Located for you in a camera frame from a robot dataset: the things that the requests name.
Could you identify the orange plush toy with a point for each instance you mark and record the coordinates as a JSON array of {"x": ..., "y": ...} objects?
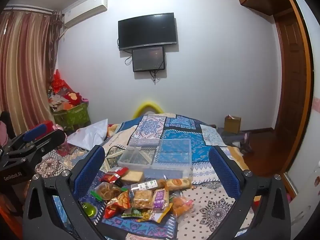
[{"x": 112, "y": 128}]

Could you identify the green snack packet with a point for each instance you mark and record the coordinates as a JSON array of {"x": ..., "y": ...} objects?
[{"x": 131, "y": 213}]

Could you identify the purple snack packet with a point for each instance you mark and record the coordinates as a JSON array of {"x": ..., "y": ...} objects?
[{"x": 160, "y": 198}]

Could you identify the white air conditioner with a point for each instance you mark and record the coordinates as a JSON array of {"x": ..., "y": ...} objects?
[{"x": 85, "y": 11}]

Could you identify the blue patchwork blanket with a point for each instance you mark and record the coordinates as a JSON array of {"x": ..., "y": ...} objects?
[{"x": 215, "y": 210}]

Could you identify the clear packet with green band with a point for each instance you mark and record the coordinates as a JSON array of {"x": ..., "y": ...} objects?
[{"x": 108, "y": 191}]

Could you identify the yellow snack packet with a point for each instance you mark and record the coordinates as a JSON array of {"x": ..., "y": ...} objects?
[{"x": 157, "y": 216}]

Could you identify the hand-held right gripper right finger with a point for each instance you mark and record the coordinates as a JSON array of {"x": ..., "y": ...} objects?
[{"x": 223, "y": 172}]

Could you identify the dark grey cloth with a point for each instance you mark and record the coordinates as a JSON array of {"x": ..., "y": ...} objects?
[{"x": 232, "y": 138}]

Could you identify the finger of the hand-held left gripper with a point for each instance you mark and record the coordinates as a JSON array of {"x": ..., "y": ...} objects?
[
  {"x": 53, "y": 140},
  {"x": 35, "y": 132}
]

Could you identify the large red snack packet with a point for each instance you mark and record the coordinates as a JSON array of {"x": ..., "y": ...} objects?
[{"x": 116, "y": 203}]

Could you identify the small red snack packet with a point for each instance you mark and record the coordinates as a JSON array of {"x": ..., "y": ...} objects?
[{"x": 113, "y": 176}]

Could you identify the small cardboard box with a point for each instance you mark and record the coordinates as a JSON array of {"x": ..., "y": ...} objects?
[{"x": 232, "y": 125}]

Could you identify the clear square pastry packet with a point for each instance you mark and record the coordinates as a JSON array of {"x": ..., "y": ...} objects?
[{"x": 141, "y": 198}]

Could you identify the white pillow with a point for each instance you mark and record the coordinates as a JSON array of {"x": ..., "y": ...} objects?
[{"x": 87, "y": 135}]

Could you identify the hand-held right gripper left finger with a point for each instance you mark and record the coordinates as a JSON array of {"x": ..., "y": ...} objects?
[{"x": 90, "y": 170}]

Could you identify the orange fried snack packet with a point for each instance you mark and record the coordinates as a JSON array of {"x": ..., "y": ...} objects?
[{"x": 183, "y": 205}]

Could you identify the striped brown curtain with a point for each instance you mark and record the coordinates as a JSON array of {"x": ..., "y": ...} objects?
[{"x": 25, "y": 67}]

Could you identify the white label biscuit stick packet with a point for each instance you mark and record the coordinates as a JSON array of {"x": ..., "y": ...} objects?
[{"x": 145, "y": 186}]

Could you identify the clear plastic container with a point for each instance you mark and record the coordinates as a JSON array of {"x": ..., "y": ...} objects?
[{"x": 175, "y": 152}]

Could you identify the brown wooden door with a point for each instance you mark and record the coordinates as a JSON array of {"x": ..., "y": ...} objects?
[{"x": 292, "y": 80}]

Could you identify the small black monitor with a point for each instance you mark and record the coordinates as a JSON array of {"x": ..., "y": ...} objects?
[{"x": 148, "y": 58}]

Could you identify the green jelly cup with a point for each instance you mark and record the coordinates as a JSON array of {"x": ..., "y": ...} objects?
[{"x": 88, "y": 209}]

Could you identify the beige cake block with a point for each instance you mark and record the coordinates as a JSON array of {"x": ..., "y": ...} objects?
[{"x": 132, "y": 177}]

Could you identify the green patterned storage box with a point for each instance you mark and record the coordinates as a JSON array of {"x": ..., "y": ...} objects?
[{"x": 72, "y": 117}]

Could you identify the orange biscuit packet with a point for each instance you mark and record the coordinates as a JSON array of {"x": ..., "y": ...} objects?
[{"x": 178, "y": 182}]

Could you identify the black wall television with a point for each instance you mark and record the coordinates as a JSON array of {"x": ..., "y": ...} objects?
[{"x": 147, "y": 31}]

